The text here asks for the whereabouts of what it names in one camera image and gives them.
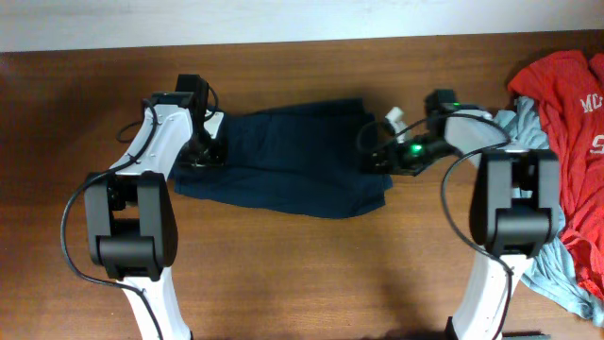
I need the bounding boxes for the navy blue shorts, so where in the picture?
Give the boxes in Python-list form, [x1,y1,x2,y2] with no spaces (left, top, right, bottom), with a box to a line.
[172,98,393,219]

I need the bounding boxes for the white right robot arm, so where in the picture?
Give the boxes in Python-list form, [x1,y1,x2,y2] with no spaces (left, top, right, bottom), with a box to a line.
[356,90,560,339]

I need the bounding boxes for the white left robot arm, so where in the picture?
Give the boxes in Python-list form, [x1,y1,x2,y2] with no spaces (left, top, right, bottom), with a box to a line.
[83,75,227,339]

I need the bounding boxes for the red printed shirt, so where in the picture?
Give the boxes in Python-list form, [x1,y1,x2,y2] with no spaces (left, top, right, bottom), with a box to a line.
[508,50,603,299]

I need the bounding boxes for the light blue shirt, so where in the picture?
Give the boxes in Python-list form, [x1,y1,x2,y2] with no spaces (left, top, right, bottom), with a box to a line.
[490,95,604,327]

